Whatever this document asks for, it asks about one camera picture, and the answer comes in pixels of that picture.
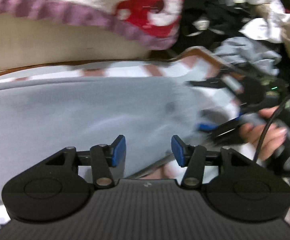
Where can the checked floor mat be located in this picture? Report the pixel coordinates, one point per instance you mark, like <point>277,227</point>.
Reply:
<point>174,66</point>

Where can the grey hoodie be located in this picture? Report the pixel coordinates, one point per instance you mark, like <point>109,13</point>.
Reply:
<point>72,115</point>

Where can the beige bed base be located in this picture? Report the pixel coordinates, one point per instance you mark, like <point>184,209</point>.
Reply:
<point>47,42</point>

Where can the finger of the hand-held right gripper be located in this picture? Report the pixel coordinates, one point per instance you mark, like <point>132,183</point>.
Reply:
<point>207,127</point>
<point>209,82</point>

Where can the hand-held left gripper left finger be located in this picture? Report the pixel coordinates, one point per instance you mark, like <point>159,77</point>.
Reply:
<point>118,151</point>

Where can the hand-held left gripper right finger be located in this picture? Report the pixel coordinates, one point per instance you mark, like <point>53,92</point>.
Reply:
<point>178,151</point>

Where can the white crumpled cloth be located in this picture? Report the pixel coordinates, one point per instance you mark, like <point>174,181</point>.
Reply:
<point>262,27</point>

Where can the person's right hand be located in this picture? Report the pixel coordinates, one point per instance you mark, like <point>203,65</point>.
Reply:
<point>274,137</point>

